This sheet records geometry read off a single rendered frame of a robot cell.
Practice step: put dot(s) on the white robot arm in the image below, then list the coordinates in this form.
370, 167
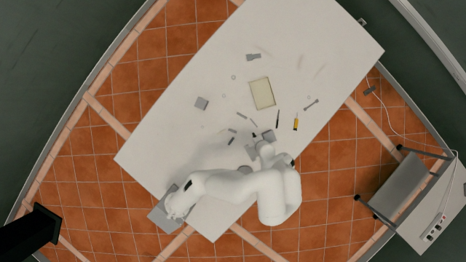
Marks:
267, 183

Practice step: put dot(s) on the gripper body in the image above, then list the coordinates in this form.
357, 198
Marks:
256, 139

